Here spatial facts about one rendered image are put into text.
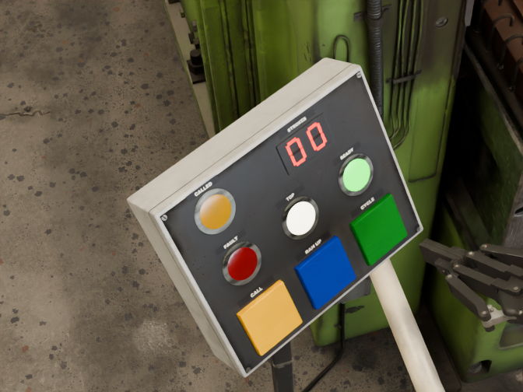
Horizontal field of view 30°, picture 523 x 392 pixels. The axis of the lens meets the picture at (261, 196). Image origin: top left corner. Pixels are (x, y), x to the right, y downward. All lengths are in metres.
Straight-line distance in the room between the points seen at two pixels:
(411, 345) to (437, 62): 0.47
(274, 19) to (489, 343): 0.83
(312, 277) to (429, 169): 0.62
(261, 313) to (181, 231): 0.17
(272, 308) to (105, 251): 1.33
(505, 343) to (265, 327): 1.05
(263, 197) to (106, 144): 1.57
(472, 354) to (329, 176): 1.01
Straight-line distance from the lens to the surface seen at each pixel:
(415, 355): 1.68
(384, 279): 1.74
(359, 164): 1.30
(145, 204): 1.19
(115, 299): 2.49
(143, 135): 2.76
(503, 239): 1.76
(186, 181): 1.19
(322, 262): 1.31
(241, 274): 1.24
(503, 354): 2.27
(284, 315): 1.30
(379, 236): 1.35
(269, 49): 2.03
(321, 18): 1.44
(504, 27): 1.65
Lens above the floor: 2.16
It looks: 56 degrees down
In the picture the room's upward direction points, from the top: 6 degrees counter-clockwise
